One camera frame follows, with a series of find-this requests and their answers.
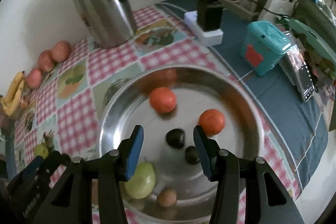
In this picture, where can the large steel bowl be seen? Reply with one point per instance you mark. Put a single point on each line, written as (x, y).
(236, 119)

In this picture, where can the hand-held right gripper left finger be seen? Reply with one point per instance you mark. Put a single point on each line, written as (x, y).
(135, 153)

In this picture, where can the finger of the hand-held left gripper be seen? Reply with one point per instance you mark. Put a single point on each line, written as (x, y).
(56, 161)
(32, 166)

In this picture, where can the remote in plastic bag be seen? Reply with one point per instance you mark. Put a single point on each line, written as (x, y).
(302, 79)

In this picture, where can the beige power strip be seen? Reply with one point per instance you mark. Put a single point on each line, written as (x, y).
(236, 6)

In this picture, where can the white power strip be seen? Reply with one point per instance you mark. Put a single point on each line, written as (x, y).
(210, 36)

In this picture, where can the yellow banana bunch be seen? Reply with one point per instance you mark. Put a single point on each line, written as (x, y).
(13, 95)

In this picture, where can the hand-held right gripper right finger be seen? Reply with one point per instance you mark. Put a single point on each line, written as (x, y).
(203, 153)

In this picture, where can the pink checked tablecloth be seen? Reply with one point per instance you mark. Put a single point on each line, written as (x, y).
(76, 121)

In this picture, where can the brown round fruit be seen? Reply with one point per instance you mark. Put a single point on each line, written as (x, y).
(166, 198)

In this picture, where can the green mango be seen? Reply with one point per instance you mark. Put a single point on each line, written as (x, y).
(42, 151)
(140, 182)

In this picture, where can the teal box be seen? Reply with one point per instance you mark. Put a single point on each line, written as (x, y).
(262, 48)

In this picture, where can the red apple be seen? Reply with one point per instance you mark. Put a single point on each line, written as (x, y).
(61, 51)
(46, 60)
(34, 78)

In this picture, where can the mint green plastic lid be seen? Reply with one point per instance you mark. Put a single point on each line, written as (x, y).
(315, 35)

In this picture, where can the black charger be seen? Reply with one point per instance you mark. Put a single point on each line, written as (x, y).
(209, 14)

